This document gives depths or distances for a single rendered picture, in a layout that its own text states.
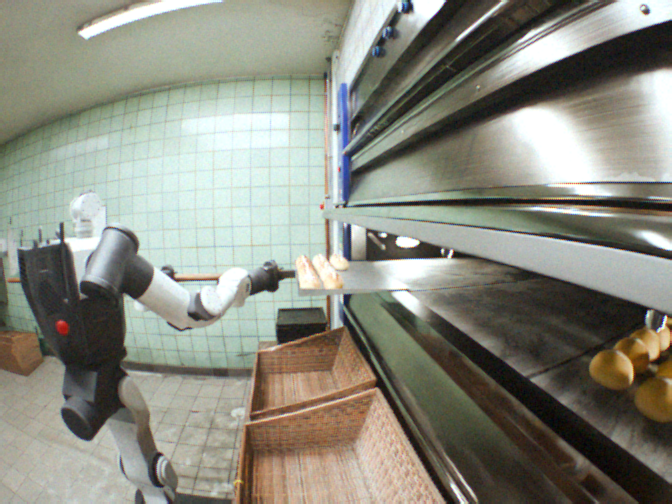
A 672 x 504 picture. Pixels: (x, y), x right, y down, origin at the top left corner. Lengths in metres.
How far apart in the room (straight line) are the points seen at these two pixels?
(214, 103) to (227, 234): 1.10
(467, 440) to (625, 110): 0.58
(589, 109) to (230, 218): 2.35
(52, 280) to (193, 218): 1.91
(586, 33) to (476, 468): 0.67
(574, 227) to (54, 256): 0.81
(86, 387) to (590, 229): 0.90
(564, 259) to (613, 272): 0.04
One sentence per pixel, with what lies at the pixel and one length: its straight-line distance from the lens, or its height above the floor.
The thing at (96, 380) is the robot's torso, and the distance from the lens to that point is 0.83.
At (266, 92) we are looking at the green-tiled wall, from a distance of 2.60.
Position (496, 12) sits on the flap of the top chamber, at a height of 1.71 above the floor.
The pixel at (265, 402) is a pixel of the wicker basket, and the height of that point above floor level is 0.59.
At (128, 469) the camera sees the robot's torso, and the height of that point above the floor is 0.66.
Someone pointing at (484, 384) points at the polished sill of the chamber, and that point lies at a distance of 0.54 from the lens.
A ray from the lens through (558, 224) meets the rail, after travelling 0.21.
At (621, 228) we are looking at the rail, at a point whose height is 1.44.
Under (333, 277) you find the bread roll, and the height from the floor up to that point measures 1.23.
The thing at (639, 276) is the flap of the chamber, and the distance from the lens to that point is 0.17.
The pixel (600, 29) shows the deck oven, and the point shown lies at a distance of 0.39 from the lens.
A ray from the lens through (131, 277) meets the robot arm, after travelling 0.65.
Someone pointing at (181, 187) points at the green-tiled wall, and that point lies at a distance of 2.57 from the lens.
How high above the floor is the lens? 1.44
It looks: 8 degrees down
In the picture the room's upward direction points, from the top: 1 degrees counter-clockwise
